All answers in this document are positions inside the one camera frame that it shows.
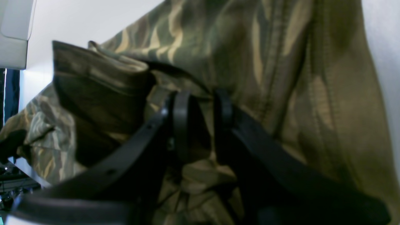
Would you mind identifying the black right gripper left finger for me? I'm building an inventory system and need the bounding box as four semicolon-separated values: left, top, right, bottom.
9;91;191;225

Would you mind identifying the camouflage T-shirt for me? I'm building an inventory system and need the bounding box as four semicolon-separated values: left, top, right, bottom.
1;0;399;225

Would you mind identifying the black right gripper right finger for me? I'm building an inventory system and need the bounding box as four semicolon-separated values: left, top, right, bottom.
214;89;391;225

